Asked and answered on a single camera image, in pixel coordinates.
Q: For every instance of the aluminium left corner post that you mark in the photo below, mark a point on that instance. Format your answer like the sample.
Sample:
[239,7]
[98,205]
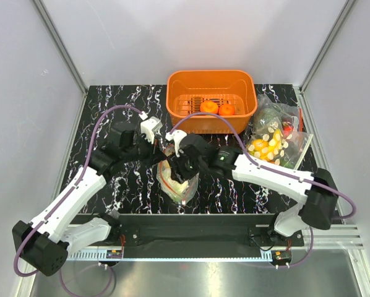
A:
[59,44]

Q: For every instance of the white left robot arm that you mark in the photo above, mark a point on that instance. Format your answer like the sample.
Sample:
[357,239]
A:
[45,242]

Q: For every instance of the orange plastic basket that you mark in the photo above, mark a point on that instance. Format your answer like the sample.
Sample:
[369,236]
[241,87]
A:
[194,98]

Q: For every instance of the white slotted cable duct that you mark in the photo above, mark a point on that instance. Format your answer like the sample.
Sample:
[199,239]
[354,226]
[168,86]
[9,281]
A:
[92,255]

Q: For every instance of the orange fake orange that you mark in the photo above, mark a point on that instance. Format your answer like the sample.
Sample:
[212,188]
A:
[226,110]
[209,107]

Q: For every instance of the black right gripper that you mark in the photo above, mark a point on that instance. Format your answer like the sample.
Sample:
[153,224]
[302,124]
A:
[178,171]

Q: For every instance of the aluminium right corner post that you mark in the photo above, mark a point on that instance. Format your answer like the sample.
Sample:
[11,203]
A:
[344,13]

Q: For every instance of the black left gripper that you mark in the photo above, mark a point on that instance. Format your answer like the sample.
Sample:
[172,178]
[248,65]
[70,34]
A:
[154,156]

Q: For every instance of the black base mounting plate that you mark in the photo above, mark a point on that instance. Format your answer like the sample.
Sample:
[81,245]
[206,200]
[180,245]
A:
[189,237]

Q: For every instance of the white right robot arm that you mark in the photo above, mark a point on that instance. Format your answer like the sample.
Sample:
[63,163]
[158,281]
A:
[314,193]

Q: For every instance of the clear orange-zip bag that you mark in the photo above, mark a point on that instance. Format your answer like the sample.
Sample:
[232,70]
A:
[164,173]

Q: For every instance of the aluminium corner post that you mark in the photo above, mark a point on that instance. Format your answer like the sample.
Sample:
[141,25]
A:
[59,44]
[344,13]

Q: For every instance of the fake cauliflower with leaves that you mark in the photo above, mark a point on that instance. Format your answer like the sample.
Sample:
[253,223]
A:
[174,190]

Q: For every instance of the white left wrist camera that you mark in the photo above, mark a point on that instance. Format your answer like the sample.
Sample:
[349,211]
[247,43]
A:
[150,127]

